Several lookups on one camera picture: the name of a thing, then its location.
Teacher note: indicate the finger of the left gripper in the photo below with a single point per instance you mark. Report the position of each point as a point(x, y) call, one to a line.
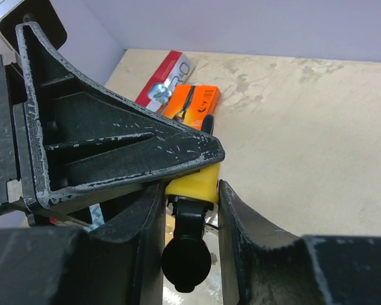
point(88, 145)

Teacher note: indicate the blue zigzag pouch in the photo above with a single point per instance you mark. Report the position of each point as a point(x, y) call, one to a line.
point(97, 218)

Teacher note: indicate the orange box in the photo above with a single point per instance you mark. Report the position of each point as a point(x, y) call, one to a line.
point(190, 104)

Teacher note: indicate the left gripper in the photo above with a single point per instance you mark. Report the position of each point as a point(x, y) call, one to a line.
point(16, 183)

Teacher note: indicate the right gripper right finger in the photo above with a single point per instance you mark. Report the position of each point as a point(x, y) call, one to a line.
point(264, 264)

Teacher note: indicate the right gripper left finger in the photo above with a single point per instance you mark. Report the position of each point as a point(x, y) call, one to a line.
point(117, 263)

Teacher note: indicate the red box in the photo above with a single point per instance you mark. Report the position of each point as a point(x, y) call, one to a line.
point(174, 70)

